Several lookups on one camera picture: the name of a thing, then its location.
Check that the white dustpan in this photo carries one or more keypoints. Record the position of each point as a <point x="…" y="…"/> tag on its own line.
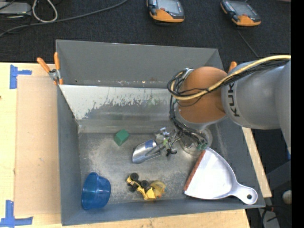
<point x="213" y="174"/>

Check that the silver metal scoop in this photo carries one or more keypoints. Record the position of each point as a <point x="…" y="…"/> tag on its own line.
<point x="141" y="154"/>

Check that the yellow rubber duck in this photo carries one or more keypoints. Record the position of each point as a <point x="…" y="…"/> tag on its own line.
<point x="159" y="187"/>

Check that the yellow toy vehicle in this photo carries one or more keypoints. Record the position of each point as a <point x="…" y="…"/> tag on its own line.
<point x="146" y="191"/>

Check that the green block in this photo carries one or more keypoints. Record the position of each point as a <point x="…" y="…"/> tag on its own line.
<point x="121" y="137"/>

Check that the grey metal bin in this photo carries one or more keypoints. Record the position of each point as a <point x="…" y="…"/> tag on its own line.
<point x="133" y="63"/>

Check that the blue plastic bowl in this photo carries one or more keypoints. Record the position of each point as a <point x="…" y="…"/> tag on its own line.
<point x="95" y="193"/>

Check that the brown cardboard board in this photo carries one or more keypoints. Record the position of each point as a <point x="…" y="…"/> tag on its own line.
<point x="35" y="139"/>

